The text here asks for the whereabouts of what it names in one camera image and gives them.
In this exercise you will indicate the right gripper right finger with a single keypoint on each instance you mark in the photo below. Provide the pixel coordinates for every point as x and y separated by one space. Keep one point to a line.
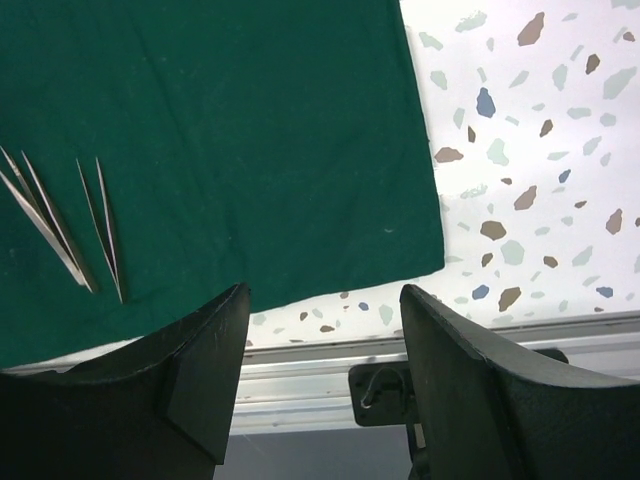
601 443

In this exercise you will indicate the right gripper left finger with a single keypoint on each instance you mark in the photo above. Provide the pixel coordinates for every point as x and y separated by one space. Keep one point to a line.
158 408

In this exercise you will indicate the steel fine-point tweezers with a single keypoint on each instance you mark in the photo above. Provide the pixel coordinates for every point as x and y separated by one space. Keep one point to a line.
105 227

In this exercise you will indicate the steel blunt tweezers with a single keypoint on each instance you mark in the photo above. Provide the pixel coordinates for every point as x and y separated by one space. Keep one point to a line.
35 202

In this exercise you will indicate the green surgical cloth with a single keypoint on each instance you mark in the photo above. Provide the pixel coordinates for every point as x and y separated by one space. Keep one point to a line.
277 143

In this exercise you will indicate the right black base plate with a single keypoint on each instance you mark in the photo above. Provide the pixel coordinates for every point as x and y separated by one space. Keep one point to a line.
383 394

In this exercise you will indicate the aluminium mounting rail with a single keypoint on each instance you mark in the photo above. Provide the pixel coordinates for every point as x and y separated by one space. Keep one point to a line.
305 387

